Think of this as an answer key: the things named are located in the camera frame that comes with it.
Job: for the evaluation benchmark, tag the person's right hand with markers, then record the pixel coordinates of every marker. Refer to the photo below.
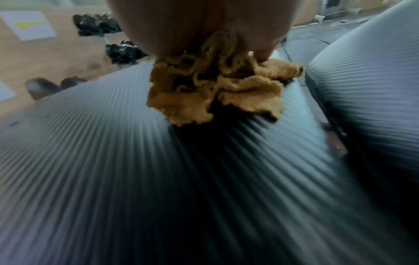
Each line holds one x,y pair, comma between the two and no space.
196,18

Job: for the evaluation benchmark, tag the ribbed black bench seat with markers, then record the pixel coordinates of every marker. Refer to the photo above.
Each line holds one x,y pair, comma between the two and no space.
131,181

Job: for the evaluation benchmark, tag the white wall poster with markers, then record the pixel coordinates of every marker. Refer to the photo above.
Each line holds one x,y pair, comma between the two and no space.
32,25

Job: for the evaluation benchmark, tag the pile of black dumbbells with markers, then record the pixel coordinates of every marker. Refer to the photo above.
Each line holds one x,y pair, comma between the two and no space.
124,51

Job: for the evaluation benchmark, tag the brown cleaning cloth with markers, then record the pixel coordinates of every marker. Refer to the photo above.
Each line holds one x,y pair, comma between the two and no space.
183,103

